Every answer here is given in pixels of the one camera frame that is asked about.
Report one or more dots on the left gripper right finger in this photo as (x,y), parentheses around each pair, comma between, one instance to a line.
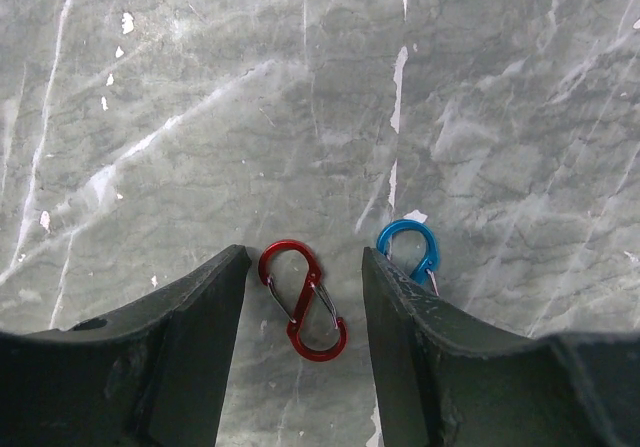
(446,378)

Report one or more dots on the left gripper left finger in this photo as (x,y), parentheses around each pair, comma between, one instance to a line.
(151,373)

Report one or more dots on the teal carabiner clip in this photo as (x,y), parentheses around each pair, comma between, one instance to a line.
(413,247)

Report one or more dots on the red carabiner clip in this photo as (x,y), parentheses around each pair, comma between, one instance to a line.
(311,289)

